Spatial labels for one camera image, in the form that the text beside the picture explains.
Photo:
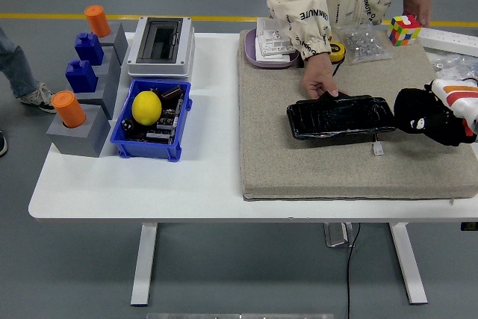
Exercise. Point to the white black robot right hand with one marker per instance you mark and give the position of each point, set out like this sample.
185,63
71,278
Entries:
455,96

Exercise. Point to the person's right hand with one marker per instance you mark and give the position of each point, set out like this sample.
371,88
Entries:
317,76

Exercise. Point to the person's left hand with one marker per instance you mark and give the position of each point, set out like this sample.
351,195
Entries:
416,5

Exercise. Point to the black rag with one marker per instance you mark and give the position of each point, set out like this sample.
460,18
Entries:
422,110

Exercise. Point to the glossy black panel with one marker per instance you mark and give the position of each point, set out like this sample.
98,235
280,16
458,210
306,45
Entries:
336,119

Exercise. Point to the person's right forearm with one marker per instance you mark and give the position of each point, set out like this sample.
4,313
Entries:
302,24

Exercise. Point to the colourful puzzle cube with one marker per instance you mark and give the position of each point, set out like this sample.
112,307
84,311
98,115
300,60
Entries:
403,31

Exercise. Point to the yellow tape measure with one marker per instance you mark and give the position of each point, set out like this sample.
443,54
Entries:
337,51

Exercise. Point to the clear bags of small parts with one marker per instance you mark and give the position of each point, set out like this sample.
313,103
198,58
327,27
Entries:
448,65

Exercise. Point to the white perforated bar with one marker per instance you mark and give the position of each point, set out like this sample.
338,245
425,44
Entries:
448,40

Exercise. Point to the white plastic socket parts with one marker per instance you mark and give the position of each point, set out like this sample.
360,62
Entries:
274,40

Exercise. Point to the clear bag of screws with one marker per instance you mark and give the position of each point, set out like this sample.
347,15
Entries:
364,44

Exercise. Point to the purple tray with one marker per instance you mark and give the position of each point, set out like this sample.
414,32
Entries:
251,54

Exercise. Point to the grey-brown mat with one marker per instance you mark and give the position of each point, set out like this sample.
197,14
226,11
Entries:
298,169

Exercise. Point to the black table controller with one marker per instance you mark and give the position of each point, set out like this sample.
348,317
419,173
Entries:
470,226

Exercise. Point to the dark brown cylinder capacitor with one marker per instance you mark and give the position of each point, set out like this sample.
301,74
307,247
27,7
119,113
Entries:
172,93

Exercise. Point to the dark circuit board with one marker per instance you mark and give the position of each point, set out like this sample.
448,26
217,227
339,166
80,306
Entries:
166,124

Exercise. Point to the metal box under table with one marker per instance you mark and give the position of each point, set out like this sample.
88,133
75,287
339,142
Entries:
338,235

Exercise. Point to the white table leg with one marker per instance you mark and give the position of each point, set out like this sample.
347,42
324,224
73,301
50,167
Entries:
409,263
143,263

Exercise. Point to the yellow lemon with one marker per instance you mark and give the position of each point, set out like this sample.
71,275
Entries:
146,108

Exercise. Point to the blue plastic bin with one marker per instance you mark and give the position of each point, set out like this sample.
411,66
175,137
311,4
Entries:
149,151

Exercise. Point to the grey block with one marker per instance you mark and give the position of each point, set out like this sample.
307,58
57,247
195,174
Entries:
120,44
78,143

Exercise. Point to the orange cylinder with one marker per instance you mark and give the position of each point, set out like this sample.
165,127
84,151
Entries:
69,110
97,22

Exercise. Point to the blue bottle-shaped block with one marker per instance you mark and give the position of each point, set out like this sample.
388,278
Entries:
80,77
89,50

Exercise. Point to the grey electrical enclosure box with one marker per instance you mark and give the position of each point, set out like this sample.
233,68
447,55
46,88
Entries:
160,65

